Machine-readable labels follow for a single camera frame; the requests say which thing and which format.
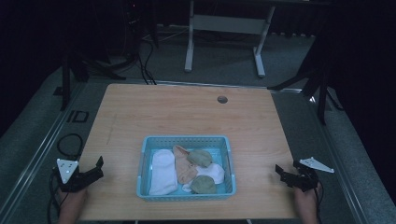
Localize green rolled sock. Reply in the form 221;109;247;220
186;148;214;169
189;175;218;195

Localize peach sock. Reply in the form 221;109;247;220
172;144;199;186

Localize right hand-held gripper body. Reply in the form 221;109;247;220
290;156;335;192

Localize white metal desk frame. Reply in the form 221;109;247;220
183;0;277;78

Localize small white sock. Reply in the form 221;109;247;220
181;162;226;193

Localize black looped cable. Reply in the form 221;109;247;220
56;133;85;161

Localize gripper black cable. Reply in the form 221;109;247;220
46;170;64;224
313;181;325;224

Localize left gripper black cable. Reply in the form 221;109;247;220
46;170;64;224

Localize light blue plastic basket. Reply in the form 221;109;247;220
135;134;237;202

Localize black floor cables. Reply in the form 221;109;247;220
135;38;158;86

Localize person's right hand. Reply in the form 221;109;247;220
293;182;323;217

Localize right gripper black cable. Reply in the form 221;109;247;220
313;181;325;224

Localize black tripod stand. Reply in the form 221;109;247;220
266;52;345;126
60;50;127;112

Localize person's left hand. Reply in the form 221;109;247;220
57;186;89;217

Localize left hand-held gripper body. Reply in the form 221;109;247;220
55;158;95;193

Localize large white folded sock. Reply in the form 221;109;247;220
148;148;178;197

